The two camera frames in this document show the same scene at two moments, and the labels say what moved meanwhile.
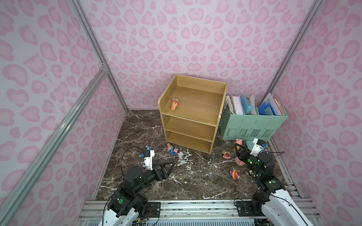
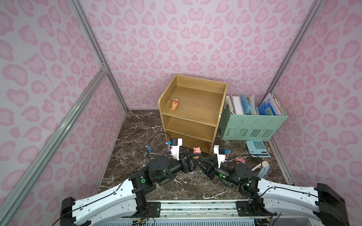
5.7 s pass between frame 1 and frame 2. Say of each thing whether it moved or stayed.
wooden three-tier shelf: stayed
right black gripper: moved
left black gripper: moved
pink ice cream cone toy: moved
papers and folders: stayed
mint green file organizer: stayed
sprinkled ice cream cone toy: stayed
